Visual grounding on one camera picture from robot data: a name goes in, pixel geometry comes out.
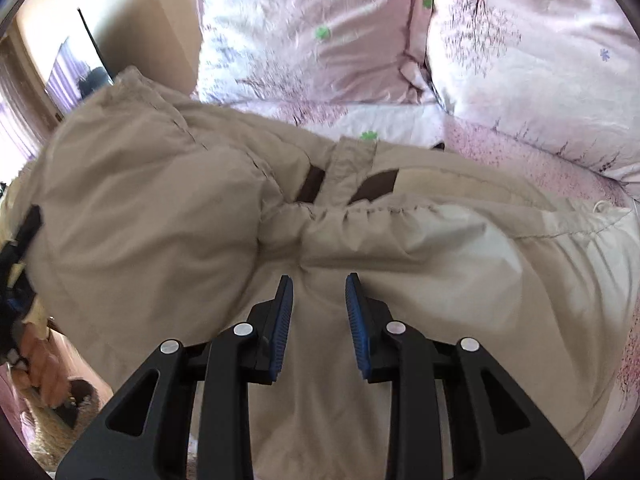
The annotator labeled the beige padded jacket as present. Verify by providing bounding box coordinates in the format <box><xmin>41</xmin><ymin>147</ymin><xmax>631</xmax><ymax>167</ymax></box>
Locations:
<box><xmin>1</xmin><ymin>70</ymin><xmax>639</xmax><ymax>479</ymax></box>

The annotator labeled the person's left hand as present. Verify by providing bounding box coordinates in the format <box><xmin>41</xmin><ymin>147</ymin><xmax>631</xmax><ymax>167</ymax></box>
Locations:
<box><xmin>12</xmin><ymin>323</ymin><xmax>70</xmax><ymax>408</ymax></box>

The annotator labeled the window with blind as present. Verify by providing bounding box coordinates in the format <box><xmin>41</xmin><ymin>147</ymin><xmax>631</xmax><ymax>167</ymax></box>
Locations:
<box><xmin>1</xmin><ymin>35</ymin><xmax>58</xmax><ymax>183</ymax></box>

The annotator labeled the pink floral bed sheet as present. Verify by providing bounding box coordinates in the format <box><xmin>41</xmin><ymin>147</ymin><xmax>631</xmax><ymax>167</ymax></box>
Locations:
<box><xmin>243</xmin><ymin>106</ymin><xmax>639</xmax><ymax>479</ymax></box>

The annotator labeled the black flat monitor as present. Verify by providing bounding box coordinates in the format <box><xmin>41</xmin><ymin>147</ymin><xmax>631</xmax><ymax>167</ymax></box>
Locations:
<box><xmin>44</xmin><ymin>9</ymin><xmax>113</xmax><ymax>116</ymax></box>

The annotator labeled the left pink floral pillow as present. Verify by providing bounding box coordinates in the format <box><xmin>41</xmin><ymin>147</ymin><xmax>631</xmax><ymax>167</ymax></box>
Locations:
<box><xmin>195</xmin><ymin>0</ymin><xmax>433</xmax><ymax>104</ymax></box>

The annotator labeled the pink floral pillow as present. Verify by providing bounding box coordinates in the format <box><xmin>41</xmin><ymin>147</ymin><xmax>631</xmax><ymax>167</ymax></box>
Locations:
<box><xmin>427</xmin><ymin>0</ymin><xmax>639</xmax><ymax>192</ymax></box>
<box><xmin>195</xmin><ymin>0</ymin><xmax>433</xmax><ymax>104</ymax></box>

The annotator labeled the right pink floral pillow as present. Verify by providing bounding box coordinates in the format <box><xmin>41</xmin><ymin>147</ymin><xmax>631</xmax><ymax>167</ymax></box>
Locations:
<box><xmin>427</xmin><ymin>0</ymin><xmax>639</xmax><ymax>192</ymax></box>

